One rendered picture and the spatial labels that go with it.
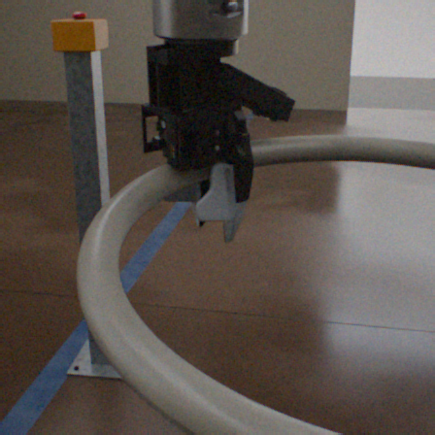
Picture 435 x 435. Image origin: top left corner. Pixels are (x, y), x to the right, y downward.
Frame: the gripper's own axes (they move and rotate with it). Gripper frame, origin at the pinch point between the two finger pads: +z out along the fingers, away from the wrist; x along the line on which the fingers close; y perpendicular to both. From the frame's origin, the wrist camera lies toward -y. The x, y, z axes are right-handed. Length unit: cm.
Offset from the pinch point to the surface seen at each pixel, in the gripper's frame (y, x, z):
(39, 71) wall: -215, -634, 104
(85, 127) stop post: -30, -101, 18
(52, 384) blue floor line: -9, -98, 96
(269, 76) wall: -397, -430, 101
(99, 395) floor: -18, -84, 96
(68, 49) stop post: -28, -102, -4
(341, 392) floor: -77, -40, 96
